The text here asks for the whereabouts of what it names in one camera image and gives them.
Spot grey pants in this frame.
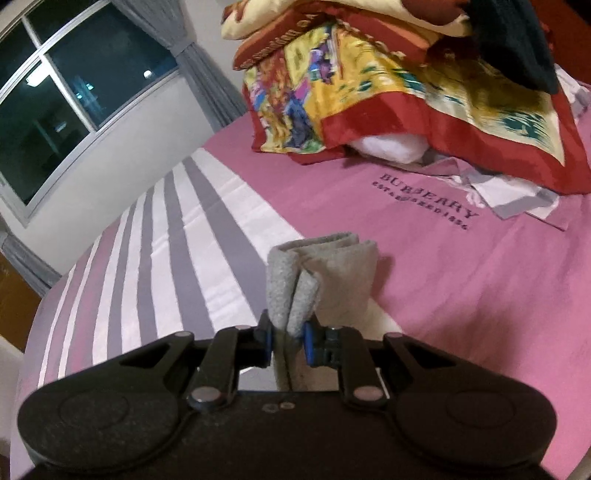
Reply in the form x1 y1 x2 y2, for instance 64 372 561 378
266 232 383 391

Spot colourful red yellow blanket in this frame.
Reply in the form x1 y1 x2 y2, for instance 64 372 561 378
243 22 590 195

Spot dark garment on pile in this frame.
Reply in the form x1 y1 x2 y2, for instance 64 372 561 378
462 0 559 95

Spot pink striped bed sheet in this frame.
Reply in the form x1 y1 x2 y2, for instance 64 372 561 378
16 118 590 479

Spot white pillow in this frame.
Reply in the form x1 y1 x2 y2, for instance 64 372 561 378
349 133 430 165

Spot brown wooden door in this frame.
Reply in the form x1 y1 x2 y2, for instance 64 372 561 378
0 256 41 352

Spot grey curtain left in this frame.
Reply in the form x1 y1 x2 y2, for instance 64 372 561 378
0 219 61 297

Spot grey curtain right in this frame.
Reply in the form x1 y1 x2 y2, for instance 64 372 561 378
113 0 246 132

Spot window with white frame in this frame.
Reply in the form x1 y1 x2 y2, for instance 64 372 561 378
1 1 177 225

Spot grey curtain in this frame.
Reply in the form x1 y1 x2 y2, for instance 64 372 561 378
113 0 246 132
0 219 61 297

